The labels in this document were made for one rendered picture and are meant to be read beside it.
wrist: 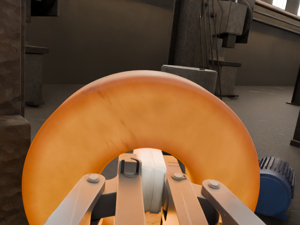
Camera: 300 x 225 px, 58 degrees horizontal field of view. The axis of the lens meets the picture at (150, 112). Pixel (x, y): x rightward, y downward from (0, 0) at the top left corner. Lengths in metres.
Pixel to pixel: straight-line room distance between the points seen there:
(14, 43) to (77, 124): 0.34
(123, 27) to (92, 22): 0.94
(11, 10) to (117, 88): 0.35
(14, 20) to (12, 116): 0.15
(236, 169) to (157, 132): 0.06
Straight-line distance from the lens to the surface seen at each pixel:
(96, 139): 0.17
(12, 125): 0.45
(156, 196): 0.16
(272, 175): 1.90
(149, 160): 0.16
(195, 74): 2.60
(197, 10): 4.34
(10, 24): 0.49
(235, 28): 7.99
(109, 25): 7.52
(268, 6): 12.00
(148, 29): 8.29
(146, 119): 0.16
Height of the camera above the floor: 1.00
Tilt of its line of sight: 12 degrees down
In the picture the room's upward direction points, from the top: 6 degrees clockwise
